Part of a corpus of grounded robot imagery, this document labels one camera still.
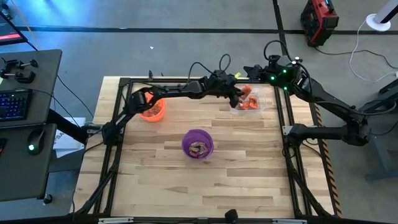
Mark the dark grey equipment stand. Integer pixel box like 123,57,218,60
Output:
360,79,398,181

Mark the purple halloween bucket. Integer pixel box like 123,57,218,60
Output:
181,128,215,160

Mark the orange halloween bucket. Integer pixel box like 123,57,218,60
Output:
139,92,167,123

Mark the black table-level camera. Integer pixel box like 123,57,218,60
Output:
224,208,239,224

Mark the black floor cable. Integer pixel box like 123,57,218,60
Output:
313,45,398,70

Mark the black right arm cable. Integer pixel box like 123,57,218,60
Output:
263,39,295,63

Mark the clear bag of orange items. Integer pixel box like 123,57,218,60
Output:
229,84,269,116

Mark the dark grey desk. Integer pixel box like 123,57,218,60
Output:
0,48,63,203

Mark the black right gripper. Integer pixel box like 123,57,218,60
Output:
243,64,271,83

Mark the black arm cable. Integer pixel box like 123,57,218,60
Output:
263,39,295,63
186,53,233,82

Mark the orange Reese's candy packet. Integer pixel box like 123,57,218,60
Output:
238,95,259,111
241,84,253,101

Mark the yellow black hazard tape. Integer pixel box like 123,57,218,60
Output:
313,102,343,218

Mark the black monitor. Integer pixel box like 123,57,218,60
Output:
0,12,29,47

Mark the black desk clamp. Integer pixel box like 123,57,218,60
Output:
0,70,37,84
1,58,40,71

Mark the black computer mouse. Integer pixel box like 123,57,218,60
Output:
27,128,46,156

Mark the white round base pole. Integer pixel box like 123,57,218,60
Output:
365,0,398,32

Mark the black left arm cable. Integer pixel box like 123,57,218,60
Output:
186,53,233,82

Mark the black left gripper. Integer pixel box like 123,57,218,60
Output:
214,77,246,108

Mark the backlit keyboard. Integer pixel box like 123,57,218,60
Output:
0,88,33,123

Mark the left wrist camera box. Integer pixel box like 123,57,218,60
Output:
216,70,233,84

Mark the black aluminium table frame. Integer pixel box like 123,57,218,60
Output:
70,76,335,224

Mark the white printed box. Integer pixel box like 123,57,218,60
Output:
52,116,86,159

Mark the white floor cable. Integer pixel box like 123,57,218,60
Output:
348,18,398,84

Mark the red black power box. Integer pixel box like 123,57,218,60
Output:
299,0,340,48

